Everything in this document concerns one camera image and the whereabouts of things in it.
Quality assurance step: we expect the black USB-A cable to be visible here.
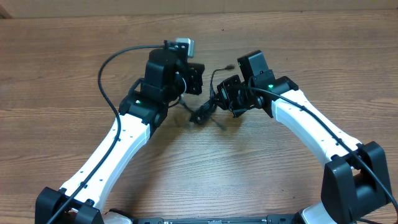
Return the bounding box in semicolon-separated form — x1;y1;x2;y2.
178;67;236;126

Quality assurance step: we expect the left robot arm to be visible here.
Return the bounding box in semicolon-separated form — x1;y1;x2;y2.
35;42;205;223

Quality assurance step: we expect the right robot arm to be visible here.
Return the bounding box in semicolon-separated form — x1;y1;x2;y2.
215;50;397;223

